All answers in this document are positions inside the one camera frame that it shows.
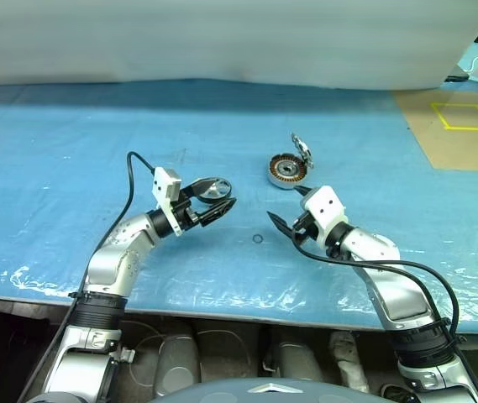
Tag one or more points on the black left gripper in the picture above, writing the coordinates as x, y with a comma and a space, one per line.
186, 212

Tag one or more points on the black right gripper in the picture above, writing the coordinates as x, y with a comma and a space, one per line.
303, 228

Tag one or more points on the motor stator with copper windings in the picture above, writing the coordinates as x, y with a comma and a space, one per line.
287, 169

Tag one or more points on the silver rotor cap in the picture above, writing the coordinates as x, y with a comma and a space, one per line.
303, 151

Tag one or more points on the grey rounded shell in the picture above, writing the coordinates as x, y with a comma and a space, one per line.
177, 365
299, 363

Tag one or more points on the white crumpled wrap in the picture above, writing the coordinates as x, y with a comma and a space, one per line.
350, 361

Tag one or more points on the brown cardboard sheet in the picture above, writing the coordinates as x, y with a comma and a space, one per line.
453, 147

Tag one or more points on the grey robot torso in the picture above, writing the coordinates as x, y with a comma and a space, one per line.
264, 392

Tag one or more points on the small black device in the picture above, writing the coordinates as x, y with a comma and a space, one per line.
457, 75

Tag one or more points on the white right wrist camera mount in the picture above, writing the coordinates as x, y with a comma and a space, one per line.
327, 205

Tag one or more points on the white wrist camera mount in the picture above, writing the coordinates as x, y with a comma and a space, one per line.
327, 205
164, 182

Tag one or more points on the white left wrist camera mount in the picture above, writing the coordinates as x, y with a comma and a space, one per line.
164, 182

